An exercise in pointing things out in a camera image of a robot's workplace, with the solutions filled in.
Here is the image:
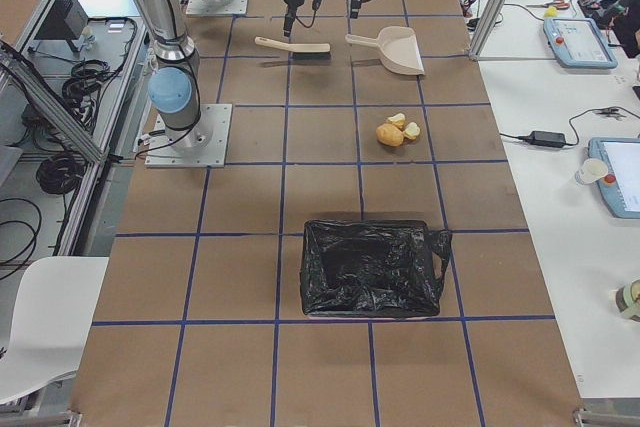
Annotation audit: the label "cream plastic dustpan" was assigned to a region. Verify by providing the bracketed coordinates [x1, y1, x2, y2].
[345, 26, 425, 75]

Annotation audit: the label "bin with black trash bag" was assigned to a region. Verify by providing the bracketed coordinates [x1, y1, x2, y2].
[300, 220, 453, 318]

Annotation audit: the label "pale peeled potato chunk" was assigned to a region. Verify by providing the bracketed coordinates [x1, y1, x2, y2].
[386, 113, 406, 130]

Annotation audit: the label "brown potato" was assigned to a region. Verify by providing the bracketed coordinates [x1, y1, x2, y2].
[375, 123, 405, 147]

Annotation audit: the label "yellow sponge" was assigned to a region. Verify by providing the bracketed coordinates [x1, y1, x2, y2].
[543, 6, 558, 18]

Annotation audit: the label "blue teach pendant far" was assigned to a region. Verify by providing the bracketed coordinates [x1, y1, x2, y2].
[543, 18, 618, 69]

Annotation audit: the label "blue teach pendant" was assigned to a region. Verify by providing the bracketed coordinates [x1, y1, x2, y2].
[543, 18, 618, 69]
[588, 137, 639, 219]

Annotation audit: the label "black power adapter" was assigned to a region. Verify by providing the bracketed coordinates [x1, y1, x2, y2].
[517, 130, 567, 149]

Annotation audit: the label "white paper cup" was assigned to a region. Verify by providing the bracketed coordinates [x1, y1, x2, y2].
[574, 158, 609, 185]

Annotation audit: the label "blue teach pendant near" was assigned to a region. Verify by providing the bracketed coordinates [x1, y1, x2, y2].
[588, 137, 639, 219]

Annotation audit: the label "white chair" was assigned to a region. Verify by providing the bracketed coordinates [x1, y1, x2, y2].
[1, 256, 109, 404]

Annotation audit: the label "tape roll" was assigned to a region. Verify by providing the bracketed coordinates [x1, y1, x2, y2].
[615, 279, 640, 322]

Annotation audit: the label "orange handled scissors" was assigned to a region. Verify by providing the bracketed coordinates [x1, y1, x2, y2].
[527, 0, 570, 10]

